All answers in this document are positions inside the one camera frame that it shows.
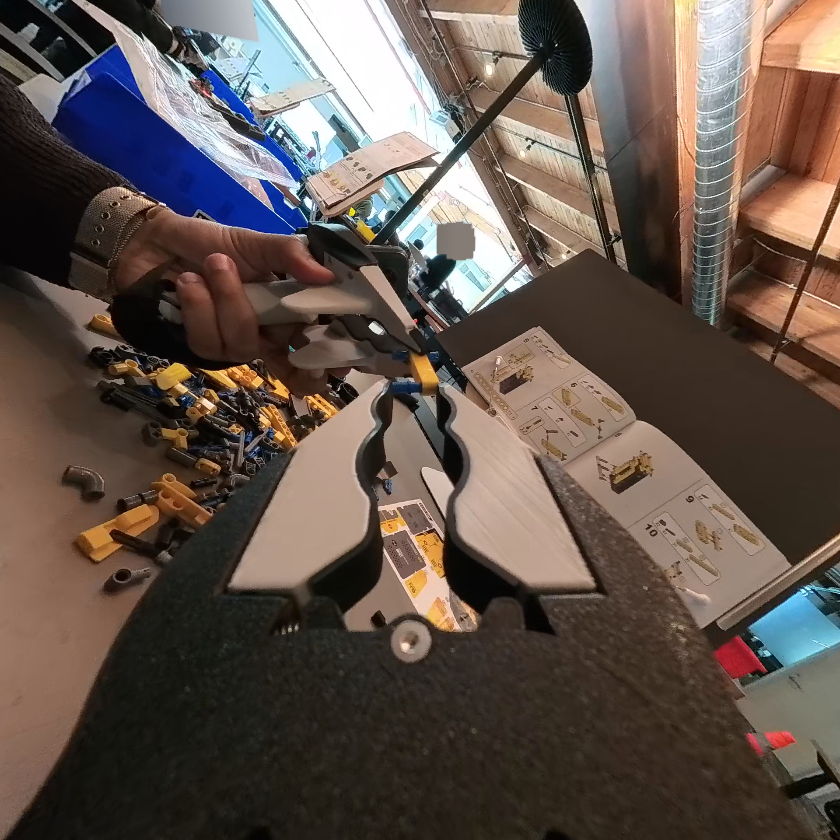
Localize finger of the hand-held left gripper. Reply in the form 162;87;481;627
287;315;422;374
357;264;424;353

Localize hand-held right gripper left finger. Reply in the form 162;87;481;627
226;379;395;610

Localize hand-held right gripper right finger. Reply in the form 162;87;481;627
436;382;599;614

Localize yellow toy beam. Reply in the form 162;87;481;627
406;350;441;396

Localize pile of toy building pieces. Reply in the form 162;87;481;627
61;311;361;597

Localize person's left forearm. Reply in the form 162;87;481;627
0;72;142;290

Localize person's left hand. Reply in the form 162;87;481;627
115;210;337;396

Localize white book stand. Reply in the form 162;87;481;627
419;465;840;634

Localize instruction booklet on stand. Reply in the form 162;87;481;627
304;131;442;219

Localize yellow grey sticker sheet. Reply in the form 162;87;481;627
377;497;481;636

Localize open instruction booklet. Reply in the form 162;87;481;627
461;325;794;630

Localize black pole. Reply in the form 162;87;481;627
375;51;551;242

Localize clear plastic bags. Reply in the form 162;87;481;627
105;10;299;191

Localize black backing board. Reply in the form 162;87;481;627
434;248;840;568

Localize blue plastic bin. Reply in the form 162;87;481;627
51;45;299;238

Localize black ribbed disc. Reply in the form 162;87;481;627
517;0;595;101

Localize silver duct pipe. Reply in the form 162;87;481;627
689;0;770;324

